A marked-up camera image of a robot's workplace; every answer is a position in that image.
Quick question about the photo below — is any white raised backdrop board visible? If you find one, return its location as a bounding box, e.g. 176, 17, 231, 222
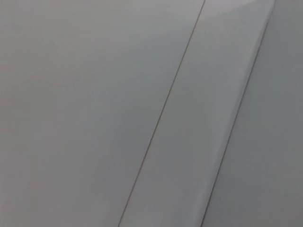
117, 0, 277, 227

